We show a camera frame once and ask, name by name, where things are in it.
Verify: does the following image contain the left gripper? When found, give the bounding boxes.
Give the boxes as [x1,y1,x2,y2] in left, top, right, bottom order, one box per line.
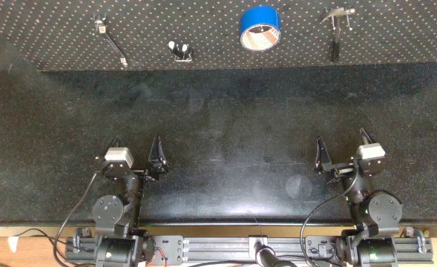
[108,134,169,183]

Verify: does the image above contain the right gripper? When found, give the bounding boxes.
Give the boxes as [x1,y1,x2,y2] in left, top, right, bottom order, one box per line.
[313,127,377,179]

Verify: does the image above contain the wrench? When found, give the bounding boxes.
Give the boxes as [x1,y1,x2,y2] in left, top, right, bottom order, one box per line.
[93,13,129,68]

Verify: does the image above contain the black pegboard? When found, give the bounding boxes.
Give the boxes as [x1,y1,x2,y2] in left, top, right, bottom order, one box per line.
[0,0,437,72]

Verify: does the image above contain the hammer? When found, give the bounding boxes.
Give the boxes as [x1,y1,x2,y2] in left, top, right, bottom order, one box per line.
[320,7,357,64]

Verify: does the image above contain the roll of blue tape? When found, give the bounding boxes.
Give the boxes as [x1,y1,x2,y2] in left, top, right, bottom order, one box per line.
[239,4,283,53]

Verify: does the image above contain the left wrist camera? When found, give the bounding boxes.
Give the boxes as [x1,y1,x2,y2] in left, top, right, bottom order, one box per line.
[103,146,135,169]

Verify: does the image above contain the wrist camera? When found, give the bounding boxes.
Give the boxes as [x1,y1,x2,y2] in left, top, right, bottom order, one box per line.
[103,146,135,169]
[355,142,387,162]

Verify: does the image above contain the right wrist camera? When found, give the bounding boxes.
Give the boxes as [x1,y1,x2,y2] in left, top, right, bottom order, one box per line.
[355,142,387,162]

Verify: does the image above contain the black cable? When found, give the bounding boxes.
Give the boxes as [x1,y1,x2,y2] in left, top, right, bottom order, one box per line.
[299,165,361,267]
[52,171,99,267]

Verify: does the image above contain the mounting rail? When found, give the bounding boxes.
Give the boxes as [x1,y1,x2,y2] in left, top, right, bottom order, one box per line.
[64,225,435,267]

